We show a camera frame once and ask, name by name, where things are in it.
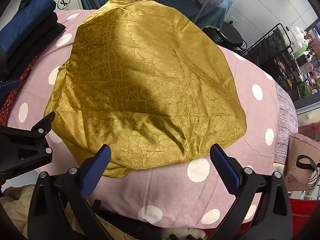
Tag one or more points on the beige cloth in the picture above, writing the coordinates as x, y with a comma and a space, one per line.
15, 205

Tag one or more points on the blue folded clothes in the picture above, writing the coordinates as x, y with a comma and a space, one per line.
27, 17

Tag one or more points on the glass display counter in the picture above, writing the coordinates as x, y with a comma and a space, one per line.
307, 107

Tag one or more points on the red plastic chair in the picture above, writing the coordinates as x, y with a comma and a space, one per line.
305, 217

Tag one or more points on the gold patterned satin jacket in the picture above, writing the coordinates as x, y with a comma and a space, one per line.
150, 80

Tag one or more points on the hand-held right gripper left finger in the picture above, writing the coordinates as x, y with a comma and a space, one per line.
97, 171

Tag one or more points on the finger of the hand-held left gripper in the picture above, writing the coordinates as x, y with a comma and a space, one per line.
35, 135
8, 85

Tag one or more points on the mauve textured mattress cover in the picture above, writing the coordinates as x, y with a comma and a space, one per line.
285, 120

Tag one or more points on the red metal rack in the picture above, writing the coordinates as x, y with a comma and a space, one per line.
310, 130

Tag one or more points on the pink paper bag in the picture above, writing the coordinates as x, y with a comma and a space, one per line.
297, 160

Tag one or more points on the black shelf with bottles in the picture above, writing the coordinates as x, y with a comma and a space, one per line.
300, 45

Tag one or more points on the red patterned cloth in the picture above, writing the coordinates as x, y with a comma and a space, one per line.
22, 75

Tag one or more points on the black round stool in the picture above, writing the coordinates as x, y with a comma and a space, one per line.
230, 33

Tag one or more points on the black folded clothes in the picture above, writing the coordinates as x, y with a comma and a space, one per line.
37, 42

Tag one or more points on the pink polka dot blanket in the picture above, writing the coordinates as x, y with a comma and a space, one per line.
175, 192

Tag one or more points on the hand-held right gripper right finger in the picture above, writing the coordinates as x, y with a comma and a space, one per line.
225, 171

